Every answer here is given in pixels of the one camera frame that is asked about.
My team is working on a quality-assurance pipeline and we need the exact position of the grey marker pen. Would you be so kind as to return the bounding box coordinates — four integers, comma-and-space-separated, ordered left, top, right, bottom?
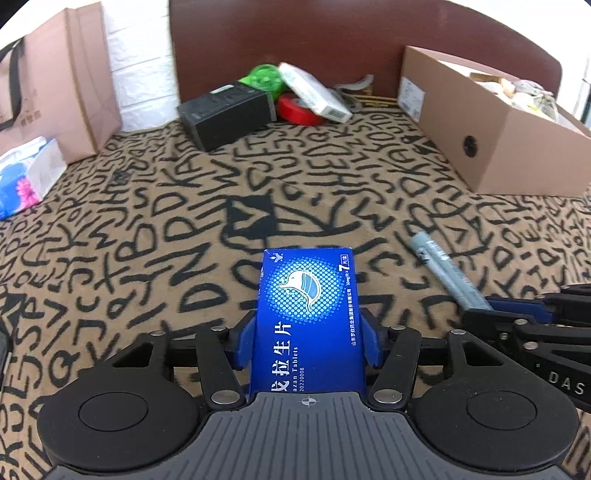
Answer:
409, 231, 493, 313

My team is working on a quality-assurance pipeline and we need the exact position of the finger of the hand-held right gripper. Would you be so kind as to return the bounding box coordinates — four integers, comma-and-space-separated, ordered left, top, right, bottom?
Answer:
486, 285, 591, 322
462, 311, 591, 352

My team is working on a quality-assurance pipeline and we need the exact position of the red tape roll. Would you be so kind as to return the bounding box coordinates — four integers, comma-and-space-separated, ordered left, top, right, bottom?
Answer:
276, 93, 327, 127

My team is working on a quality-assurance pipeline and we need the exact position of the brown cardboard box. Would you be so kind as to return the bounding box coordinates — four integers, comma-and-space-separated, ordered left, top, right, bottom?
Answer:
399, 44, 591, 197

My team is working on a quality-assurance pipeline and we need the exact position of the printed drawstring cloth bag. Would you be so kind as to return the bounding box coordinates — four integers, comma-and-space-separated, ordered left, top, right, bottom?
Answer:
510, 79, 571, 122

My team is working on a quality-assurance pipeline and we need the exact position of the dark brown wooden headboard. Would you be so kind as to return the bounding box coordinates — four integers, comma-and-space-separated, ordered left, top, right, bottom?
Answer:
168, 0, 564, 121

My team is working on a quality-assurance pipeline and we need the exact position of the blue medicine box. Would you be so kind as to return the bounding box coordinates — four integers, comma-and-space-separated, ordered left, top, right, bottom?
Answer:
249, 248, 370, 408

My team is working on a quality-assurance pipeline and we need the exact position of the blue floral tissue pack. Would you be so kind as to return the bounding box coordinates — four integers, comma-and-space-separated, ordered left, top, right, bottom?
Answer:
0, 137, 68, 222

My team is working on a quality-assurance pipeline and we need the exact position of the grey curved object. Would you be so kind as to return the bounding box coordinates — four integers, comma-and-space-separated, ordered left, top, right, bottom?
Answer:
333, 73, 375, 100

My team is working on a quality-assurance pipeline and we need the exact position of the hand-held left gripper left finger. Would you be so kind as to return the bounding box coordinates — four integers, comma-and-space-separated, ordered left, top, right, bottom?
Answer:
108, 311, 257, 407

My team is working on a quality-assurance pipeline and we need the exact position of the black rectangular box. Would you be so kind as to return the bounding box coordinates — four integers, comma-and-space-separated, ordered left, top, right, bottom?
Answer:
176, 80, 278, 152

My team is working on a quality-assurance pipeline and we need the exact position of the dark flat object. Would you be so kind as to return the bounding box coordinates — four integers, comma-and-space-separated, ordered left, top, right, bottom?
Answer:
0, 322, 13, 385

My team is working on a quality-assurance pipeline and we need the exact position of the pink paper shopping bag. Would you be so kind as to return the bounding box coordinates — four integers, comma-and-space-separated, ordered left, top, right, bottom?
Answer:
0, 2, 123, 162

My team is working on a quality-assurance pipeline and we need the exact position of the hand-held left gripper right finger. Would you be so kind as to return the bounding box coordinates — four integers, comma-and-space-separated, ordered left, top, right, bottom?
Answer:
360, 308, 507, 412

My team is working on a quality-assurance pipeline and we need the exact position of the white box with barcode label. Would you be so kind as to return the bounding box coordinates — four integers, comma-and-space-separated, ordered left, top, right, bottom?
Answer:
278, 62, 353, 123

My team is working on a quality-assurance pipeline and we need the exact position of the letter-print tan blanket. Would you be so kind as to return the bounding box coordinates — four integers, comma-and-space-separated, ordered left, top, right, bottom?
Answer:
0, 99, 591, 480

